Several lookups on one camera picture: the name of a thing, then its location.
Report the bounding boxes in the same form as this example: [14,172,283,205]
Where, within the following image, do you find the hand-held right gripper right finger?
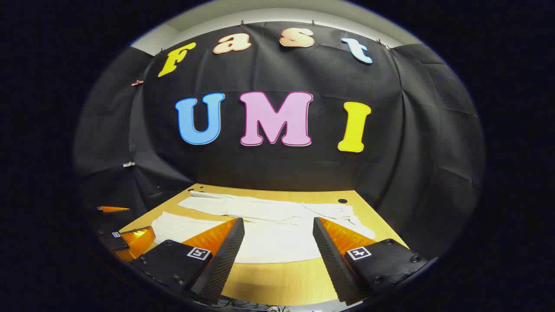
[312,217,431,306]

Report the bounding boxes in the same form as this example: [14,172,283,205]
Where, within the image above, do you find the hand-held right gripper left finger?
[129,218,246,305]

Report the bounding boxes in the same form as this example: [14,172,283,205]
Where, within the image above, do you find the white jeans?
[151,191,376,265]

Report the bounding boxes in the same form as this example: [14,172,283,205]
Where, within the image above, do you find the black cables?
[219,297,289,312]

